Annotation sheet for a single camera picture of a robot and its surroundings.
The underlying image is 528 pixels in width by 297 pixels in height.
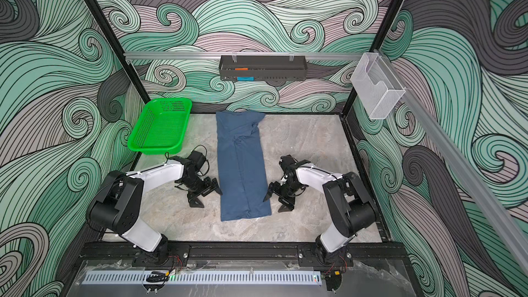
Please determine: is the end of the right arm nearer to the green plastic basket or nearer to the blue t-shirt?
the blue t-shirt

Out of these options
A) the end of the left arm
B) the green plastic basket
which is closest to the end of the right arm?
the end of the left arm

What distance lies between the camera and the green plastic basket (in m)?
1.00

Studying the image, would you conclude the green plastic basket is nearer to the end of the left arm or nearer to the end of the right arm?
the end of the left arm

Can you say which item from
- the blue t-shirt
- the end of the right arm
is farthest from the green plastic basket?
the end of the right arm

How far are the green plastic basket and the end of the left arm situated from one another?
27 cm

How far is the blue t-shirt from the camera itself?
855 millimetres

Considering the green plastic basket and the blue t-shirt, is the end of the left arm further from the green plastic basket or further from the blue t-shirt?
the green plastic basket

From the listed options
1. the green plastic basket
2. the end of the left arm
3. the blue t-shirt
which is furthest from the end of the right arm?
the green plastic basket

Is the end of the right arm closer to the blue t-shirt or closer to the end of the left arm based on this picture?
the blue t-shirt

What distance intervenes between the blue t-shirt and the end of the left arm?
6 centimetres

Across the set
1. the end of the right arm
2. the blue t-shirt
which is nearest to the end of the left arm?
the blue t-shirt

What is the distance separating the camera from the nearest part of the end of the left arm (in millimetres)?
766

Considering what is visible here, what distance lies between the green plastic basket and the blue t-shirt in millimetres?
197
